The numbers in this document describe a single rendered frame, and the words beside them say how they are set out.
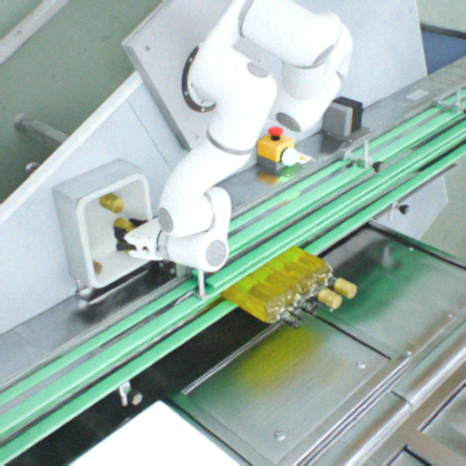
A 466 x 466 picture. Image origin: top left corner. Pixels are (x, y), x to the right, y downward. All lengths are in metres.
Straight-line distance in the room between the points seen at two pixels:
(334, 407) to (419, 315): 0.43
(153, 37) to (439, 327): 0.99
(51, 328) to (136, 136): 0.45
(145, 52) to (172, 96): 0.13
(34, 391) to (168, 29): 0.77
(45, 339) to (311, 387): 0.59
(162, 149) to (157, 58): 0.23
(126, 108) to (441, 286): 0.99
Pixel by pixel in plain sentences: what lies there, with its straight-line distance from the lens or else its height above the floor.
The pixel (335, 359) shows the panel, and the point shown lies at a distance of 1.66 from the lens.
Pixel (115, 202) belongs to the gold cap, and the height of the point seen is 0.81.
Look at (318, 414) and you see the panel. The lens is 1.54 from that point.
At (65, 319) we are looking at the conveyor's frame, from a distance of 1.54.
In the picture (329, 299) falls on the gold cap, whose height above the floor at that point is 1.15.
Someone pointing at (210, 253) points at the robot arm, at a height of 1.12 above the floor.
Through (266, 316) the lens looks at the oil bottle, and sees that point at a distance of 1.58.
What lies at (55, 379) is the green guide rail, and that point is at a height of 0.93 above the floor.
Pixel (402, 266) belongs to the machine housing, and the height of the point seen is 1.08.
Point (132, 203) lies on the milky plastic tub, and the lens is 1.53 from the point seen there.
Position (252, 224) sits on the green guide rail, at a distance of 1.64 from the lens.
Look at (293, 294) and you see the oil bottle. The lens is 1.60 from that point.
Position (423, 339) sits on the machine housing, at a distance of 1.80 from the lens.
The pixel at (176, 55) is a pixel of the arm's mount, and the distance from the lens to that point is 1.52.
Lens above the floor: 1.89
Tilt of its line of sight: 36 degrees down
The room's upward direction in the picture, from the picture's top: 118 degrees clockwise
